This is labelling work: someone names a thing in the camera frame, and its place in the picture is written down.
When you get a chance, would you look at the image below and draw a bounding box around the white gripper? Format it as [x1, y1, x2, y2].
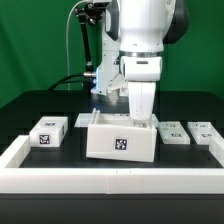
[120, 56, 162, 122]

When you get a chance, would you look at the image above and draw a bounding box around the white cabinet door panel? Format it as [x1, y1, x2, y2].
[158, 121, 190, 144]
[187, 122, 219, 145]

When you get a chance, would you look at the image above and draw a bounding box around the white cabinet body box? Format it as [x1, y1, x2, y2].
[86, 109, 157, 162]

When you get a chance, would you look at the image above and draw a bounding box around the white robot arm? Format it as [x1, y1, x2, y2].
[91, 0, 189, 123]

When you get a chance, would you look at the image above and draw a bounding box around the white cabinet top block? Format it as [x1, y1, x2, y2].
[29, 116, 68, 147]

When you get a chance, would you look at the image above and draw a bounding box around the white marker base plate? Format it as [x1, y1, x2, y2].
[74, 113, 159, 127]

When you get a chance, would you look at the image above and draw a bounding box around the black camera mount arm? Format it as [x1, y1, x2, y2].
[75, 3, 107, 81]

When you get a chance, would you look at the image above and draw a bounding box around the black cable bundle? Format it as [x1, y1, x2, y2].
[47, 73, 95, 92]

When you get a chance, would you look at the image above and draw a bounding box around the grey thin cable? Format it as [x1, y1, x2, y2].
[65, 0, 88, 92]

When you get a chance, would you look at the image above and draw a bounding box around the white U-shaped fence frame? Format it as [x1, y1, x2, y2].
[0, 135, 224, 194]

